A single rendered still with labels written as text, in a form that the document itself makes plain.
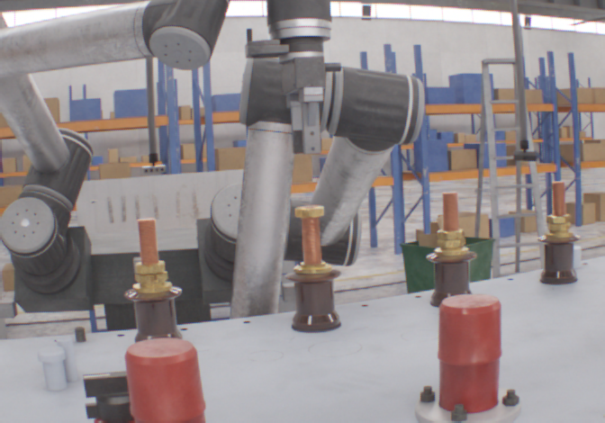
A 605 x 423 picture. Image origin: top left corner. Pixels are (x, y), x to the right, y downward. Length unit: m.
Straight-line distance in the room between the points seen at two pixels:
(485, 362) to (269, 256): 0.76
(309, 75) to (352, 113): 0.32
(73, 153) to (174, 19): 1.27
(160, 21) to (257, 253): 0.54
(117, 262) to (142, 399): 2.00
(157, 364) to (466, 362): 0.32
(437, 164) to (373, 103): 8.87
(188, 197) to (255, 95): 4.57
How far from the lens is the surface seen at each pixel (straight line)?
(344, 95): 1.36
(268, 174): 1.37
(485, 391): 0.74
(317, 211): 1.10
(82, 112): 8.72
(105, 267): 2.61
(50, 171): 2.23
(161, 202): 5.85
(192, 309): 3.12
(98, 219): 5.82
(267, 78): 1.35
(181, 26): 1.06
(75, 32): 1.21
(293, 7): 1.09
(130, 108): 8.76
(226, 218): 2.08
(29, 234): 2.13
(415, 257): 5.51
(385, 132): 1.40
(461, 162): 10.52
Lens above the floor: 1.67
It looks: 4 degrees down
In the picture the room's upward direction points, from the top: 3 degrees counter-clockwise
